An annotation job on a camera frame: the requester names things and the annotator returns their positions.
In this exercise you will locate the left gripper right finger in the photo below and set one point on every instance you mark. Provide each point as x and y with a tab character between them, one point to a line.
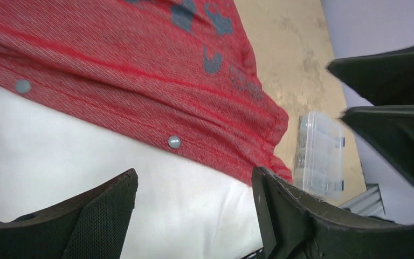
295	224

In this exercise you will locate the clear plastic compartment box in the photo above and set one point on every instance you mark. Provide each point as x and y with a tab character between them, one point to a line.
318	165

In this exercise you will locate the red pillowcase with grey print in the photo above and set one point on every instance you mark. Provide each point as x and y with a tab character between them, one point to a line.
177	75

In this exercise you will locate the white pillow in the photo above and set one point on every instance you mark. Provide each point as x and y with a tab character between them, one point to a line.
183	209

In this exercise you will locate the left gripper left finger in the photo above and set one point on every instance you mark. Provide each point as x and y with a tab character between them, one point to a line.
90	225

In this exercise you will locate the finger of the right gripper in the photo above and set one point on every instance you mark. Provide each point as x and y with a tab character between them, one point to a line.
382	79
390	131

